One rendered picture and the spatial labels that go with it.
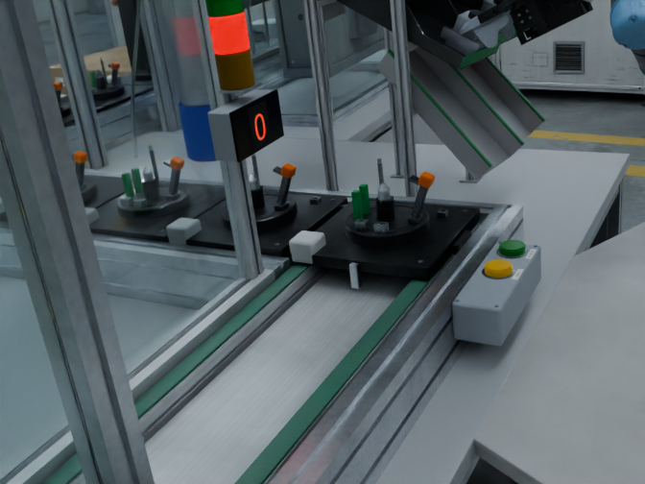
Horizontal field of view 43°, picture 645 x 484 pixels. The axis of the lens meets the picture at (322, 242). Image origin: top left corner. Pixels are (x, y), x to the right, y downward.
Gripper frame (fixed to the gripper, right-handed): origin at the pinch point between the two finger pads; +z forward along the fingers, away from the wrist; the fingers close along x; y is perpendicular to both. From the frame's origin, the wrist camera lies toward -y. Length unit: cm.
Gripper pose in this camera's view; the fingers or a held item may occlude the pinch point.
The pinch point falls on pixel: (471, 23)
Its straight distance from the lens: 150.0
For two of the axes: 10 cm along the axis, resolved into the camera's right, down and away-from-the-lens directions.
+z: -6.6, 2.4, 7.1
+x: 6.0, -4.0, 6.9
